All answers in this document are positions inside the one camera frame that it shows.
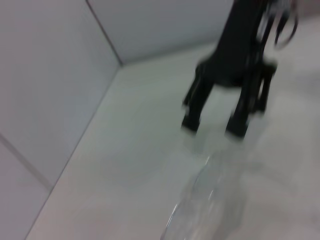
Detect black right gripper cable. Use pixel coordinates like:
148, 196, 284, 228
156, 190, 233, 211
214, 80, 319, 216
259, 0, 300, 49

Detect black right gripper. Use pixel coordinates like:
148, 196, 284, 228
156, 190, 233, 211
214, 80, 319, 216
181, 0, 278, 141

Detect clear transparent glasses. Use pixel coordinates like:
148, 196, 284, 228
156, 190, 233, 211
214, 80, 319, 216
159, 149, 251, 240

